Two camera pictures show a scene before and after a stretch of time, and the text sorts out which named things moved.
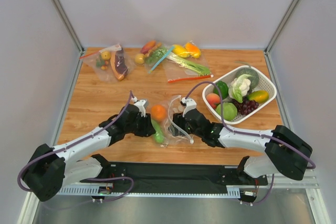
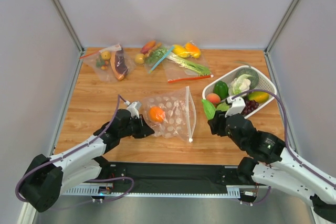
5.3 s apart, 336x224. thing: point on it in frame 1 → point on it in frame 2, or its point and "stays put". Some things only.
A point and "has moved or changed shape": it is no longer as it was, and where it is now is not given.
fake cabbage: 239,87 stays put
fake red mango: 146,48 stays put
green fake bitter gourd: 158,137 → 209,109
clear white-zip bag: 161,119 has moved or changed shape
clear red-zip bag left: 112,64 stays put
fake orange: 158,113 stays put
